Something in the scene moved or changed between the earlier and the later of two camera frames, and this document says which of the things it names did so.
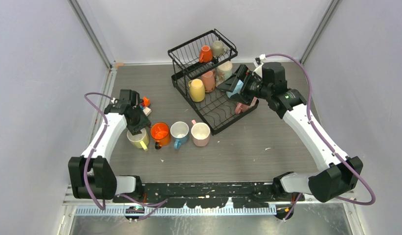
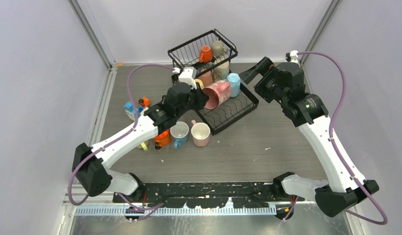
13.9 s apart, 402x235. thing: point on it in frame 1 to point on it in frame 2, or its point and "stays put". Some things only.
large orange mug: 160,133 stays put
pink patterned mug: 240,107 to 218,92
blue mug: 179,130 stays put
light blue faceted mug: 237,89 stays put
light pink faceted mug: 200,132 stays put
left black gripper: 144,122 to 201,99
